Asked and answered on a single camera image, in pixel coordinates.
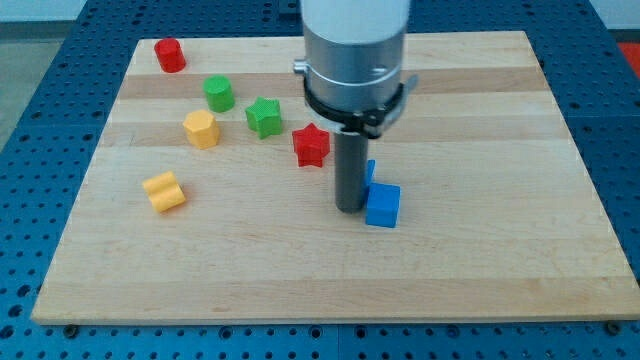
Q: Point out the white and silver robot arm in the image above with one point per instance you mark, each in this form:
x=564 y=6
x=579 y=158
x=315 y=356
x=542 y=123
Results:
x=352 y=64

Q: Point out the red star block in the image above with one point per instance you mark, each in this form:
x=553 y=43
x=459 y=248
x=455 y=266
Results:
x=311 y=145

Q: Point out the green star block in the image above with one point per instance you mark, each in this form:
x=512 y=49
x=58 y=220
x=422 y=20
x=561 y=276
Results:
x=264 y=117

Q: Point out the yellow heart block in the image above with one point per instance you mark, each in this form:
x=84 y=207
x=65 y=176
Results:
x=164 y=191

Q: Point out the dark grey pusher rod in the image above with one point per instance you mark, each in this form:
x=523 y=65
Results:
x=351 y=155

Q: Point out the blue block behind rod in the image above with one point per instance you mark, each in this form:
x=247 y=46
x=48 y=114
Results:
x=370 y=172

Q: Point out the blue cube block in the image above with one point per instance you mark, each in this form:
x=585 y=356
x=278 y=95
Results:
x=383 y=203

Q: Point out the wooden board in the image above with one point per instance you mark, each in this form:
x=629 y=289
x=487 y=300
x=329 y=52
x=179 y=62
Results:
x=498 y=221

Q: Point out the yellow hexagon block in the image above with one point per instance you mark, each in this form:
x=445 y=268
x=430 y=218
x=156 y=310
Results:
x=201 y=129

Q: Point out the green cylinder block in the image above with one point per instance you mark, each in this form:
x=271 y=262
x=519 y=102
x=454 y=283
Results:
x=218 y=93

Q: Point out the red cylinder block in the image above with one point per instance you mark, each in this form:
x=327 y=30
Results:
x=169 y=55

